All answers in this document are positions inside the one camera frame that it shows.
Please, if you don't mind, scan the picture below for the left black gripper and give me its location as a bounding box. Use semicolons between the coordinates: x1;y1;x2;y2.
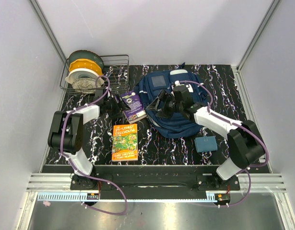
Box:
104;93;130;120

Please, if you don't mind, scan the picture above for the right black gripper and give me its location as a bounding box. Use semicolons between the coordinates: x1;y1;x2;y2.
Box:
146;90;183;120

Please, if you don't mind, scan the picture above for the purple paperback book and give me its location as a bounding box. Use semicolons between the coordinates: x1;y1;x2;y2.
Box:
121;91;147;124

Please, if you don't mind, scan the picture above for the navy blue student backpack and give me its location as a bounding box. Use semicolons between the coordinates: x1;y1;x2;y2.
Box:
134;67;208;138

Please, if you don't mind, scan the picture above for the orange Treehouse book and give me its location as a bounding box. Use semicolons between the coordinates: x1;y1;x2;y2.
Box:
111;124;138;161

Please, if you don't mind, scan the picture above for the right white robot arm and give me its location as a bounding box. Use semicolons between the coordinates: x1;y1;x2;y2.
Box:
146;80;269;190

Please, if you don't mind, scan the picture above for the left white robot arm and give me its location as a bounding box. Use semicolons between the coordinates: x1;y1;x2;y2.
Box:
47;87;130;190

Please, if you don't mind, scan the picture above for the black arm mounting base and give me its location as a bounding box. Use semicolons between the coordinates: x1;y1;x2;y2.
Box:
70;165;240;201

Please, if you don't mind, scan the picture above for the grey patterned plate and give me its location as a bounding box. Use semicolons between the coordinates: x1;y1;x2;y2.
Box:
72;78;104;94

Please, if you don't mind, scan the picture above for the white plate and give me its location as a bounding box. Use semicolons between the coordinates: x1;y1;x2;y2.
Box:
65;68;100;84

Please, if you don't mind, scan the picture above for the yellow plate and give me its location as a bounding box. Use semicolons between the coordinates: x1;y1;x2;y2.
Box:
69;58;103;75

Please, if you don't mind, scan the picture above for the small blue wallet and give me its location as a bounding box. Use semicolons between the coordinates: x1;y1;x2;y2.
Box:
194;136;218;153

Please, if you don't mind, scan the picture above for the dark green plate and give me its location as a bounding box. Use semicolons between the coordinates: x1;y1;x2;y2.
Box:
68;50;104;70

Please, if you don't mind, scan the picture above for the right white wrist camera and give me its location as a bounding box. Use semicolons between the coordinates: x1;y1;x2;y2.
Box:
172;80;194;93

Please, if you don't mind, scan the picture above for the black wire dish rack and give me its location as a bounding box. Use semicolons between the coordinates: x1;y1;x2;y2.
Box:
59;54;130;95

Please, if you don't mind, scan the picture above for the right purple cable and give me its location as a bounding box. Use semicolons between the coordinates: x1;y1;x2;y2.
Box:
178;80;270;208

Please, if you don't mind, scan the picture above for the aluminium front rail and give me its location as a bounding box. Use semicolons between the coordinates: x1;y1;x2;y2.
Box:
27;173;286;193

